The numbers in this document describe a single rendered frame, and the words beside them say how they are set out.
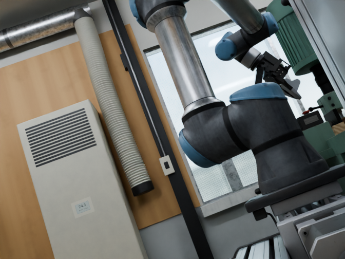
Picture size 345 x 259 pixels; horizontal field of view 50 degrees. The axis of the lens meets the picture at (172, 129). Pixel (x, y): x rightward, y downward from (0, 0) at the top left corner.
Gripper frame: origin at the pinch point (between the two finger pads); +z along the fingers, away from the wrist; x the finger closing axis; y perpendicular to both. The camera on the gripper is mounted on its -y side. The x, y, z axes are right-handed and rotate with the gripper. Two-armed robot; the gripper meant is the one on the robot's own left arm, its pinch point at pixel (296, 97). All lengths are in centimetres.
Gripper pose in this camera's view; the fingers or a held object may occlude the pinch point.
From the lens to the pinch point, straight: 143.0
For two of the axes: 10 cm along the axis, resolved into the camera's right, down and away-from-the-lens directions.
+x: 0.2, 2.3, 9.7
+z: 7.8, 6.1, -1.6
